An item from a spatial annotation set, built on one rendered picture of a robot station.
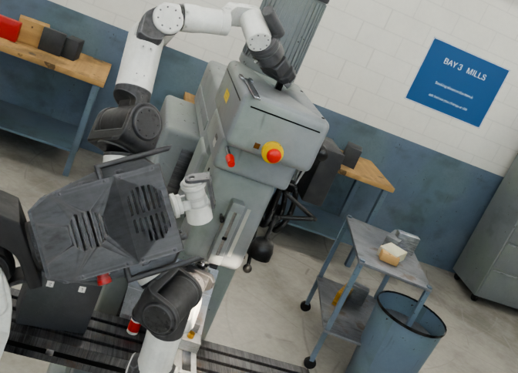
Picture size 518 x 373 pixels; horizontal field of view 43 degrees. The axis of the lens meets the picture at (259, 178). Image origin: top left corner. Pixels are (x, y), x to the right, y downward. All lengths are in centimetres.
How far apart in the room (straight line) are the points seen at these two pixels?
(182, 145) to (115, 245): 102
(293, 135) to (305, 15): 48
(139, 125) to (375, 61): 512
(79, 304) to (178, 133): 68
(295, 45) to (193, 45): 410
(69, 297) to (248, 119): 84
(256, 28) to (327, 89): 472
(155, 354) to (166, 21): 81
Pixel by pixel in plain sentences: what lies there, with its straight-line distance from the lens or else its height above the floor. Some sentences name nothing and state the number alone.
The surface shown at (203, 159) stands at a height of 157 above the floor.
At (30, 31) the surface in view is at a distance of 578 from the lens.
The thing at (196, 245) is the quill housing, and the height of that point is 136.
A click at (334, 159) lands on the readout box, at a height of 170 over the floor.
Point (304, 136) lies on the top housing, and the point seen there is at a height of 183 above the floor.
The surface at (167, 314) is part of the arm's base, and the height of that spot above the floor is 142.
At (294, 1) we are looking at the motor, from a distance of 211.
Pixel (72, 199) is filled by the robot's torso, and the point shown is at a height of 161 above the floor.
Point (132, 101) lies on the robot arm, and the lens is 161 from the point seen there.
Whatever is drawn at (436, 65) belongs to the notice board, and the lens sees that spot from 674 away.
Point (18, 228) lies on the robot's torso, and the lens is 152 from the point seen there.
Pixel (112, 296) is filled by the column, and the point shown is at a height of 84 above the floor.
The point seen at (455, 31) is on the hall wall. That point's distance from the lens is 676.
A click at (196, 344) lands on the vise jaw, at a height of 102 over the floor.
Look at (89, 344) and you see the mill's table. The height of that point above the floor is 92.
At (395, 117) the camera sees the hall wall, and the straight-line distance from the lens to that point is 673.
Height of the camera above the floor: 220
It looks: 17 degrees down
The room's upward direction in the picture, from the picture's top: 24 degrees clockwise
